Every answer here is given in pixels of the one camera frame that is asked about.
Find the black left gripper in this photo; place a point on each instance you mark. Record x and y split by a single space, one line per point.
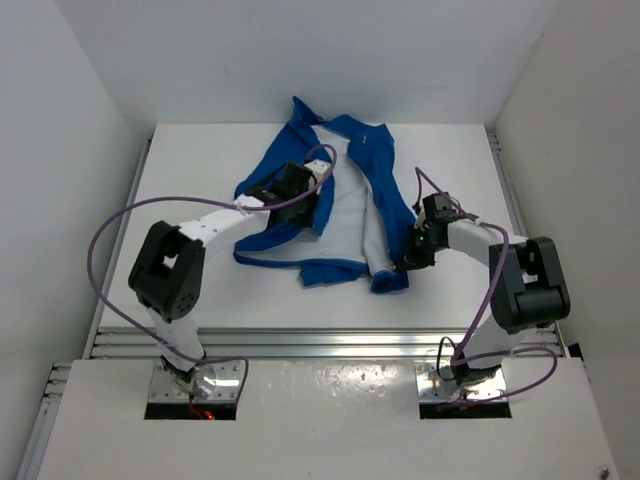
306 219

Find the aluminium rail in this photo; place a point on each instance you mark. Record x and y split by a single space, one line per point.
128 342
507 185
50 304

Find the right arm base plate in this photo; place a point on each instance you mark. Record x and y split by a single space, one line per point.
434 388

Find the aluminium left side rail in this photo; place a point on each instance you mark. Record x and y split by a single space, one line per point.
50 304

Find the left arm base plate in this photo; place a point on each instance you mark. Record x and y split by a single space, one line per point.
213 383

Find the aluminium right side rail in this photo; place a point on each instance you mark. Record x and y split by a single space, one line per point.
507 185

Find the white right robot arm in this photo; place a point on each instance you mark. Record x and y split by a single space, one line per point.
527 287

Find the aluminium front rail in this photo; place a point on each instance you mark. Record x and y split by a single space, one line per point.
128 342

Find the blue zip-up vest jacket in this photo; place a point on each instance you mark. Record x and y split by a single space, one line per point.
360 223

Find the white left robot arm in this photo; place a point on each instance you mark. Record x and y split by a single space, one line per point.
167 274

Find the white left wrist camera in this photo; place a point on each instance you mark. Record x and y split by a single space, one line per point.
318 168

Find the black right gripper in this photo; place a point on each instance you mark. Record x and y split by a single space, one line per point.
412 260

